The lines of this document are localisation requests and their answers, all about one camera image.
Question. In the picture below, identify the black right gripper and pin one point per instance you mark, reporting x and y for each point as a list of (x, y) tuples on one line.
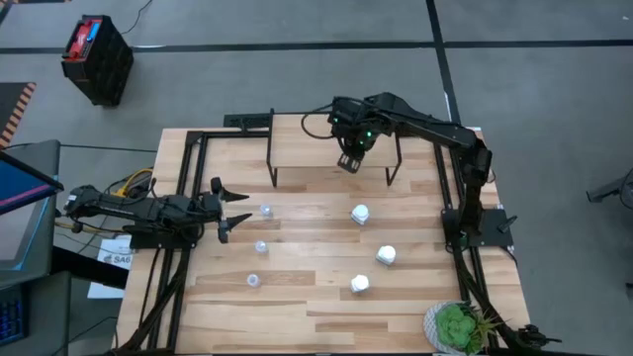
[(353, 123)]

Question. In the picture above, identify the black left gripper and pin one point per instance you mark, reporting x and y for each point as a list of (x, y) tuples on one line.
[(207, 212)]

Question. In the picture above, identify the clear plastic pill bottle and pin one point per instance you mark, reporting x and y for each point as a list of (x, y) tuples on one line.
[(253, 281), (261, 246), (266, 210)]

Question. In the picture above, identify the white melatonin bottle blue label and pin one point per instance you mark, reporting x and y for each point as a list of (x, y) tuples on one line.
[(359, 283), (360, 214)]

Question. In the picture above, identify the white cup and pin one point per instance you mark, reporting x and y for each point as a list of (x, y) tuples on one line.
[(386, 254)]

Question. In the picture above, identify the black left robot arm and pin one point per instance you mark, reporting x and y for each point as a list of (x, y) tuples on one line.
[(123, 207)]

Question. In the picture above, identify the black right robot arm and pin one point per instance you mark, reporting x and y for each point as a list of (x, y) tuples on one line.
[(430, 128)]

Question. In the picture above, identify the wooden shelf black legs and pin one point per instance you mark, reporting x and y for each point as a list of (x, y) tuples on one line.
[(297, 143)]

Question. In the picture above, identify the black power strip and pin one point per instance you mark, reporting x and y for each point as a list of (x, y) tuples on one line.
[(247, 121)]

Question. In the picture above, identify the white paper sheet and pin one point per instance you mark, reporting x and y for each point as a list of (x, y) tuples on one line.
[(118, 252)]

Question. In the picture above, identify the black crate red top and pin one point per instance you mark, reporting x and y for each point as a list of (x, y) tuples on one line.
[(99, 64)]

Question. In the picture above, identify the potted green succulent plant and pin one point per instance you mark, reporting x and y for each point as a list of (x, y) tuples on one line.
[(455, 326)]

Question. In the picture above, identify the grey tilted touchscreen monitor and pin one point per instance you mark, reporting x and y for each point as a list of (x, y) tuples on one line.
[(20, 183)]

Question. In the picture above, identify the black yellow hazard mat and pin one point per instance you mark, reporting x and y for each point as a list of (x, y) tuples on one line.
[(15, 109)]

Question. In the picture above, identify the black backlit keyboard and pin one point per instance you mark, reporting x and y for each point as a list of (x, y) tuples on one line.
[(11, 316)]

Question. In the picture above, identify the black table clamp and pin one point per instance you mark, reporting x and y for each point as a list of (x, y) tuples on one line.
[(531, 336)]

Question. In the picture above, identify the black chair base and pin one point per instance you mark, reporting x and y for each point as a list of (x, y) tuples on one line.
[(608, 190)]

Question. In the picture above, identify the black aluminium table frame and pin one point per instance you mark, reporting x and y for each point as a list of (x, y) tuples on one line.
[(232, 134)]

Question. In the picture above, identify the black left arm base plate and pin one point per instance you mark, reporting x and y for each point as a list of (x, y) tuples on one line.
[(158, 242)]

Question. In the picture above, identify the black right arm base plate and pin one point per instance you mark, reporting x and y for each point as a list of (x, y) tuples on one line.
[(494, 227)]

